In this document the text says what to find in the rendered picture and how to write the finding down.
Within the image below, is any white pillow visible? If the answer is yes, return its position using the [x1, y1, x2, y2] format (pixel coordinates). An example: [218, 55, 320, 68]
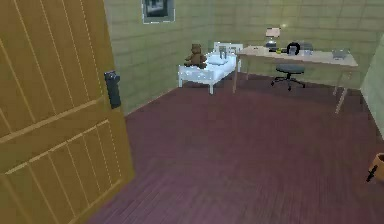
[206, 53, 231, 67]

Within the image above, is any black round alarm clock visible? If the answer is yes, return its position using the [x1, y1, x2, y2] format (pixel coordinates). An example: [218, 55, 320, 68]
[286, 41, 301, 57]

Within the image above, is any beige wooden desk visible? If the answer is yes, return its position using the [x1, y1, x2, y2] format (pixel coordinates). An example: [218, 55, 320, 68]
[231, 45, 359, 115]

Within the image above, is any orange basket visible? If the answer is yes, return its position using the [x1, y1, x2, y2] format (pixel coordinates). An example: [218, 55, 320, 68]
[369, 152, 384, 183]

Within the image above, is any grey laptop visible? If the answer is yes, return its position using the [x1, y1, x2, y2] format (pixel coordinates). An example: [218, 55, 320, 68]
[331, 49, 350, 61]

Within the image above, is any small black stick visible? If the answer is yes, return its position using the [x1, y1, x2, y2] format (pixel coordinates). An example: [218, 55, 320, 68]
[365, 164, 379, 183]

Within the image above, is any brown teddy bear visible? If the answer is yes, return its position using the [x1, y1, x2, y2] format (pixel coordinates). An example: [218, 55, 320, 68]
[183, 43, 208, 70]

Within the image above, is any white bed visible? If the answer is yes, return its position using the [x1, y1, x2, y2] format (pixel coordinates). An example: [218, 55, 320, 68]
[177, 41, 244, 96]

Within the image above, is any grey swivel desk chair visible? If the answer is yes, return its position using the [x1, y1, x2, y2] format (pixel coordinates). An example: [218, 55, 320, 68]
[270, 63, 307, 92]

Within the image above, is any grey framed wall picture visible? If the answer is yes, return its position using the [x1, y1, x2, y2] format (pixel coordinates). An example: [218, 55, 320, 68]
[141, 0, 177, 25]

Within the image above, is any white shade desk lamp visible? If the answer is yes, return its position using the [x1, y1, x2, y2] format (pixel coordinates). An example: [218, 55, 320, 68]
[265, 27, 282, 49]

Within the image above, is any grey box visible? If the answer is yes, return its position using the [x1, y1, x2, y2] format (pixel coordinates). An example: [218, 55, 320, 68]
[298, 41, 314, 57]

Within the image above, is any black door handle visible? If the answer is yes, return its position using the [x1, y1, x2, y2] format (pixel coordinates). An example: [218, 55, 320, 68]
[103, 70, 122, 110]

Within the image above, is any yellow wooden room door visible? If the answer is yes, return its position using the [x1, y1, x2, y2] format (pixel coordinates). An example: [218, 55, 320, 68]
[0, 0, 136, 224]

